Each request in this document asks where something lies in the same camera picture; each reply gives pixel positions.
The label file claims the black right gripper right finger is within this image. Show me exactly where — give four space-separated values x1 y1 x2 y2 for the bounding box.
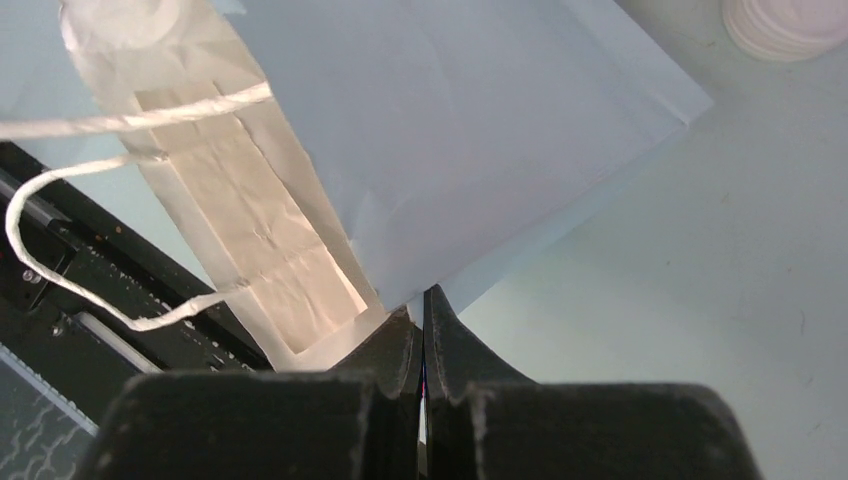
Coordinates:
423 286 762 479

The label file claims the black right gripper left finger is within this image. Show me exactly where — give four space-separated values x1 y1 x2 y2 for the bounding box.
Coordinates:
76 312 423 479

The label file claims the white paper bag with handles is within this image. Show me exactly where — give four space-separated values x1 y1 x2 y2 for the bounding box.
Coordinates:
1 1 388 370

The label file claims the stack of white lids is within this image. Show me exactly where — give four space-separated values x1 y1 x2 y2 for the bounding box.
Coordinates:
721 0 847 63

